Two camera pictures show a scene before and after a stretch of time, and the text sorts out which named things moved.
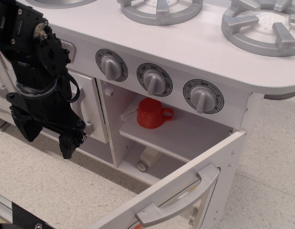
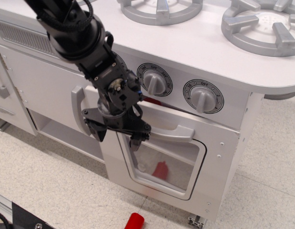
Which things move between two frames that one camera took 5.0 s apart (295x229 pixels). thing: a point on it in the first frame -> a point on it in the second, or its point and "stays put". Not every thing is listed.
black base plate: x=22 y=219 stays put
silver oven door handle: x=208 y=175 -> x=180 y=133
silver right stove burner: x=243 y=12 stays put
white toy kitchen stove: x=163 y=83 stays put
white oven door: x=220 y=209 -> x=188 y=161
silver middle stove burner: x=162 y=17 stays put
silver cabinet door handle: x=76 y=105 stays put
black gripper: x=55 y=110 -> x=131 y=122
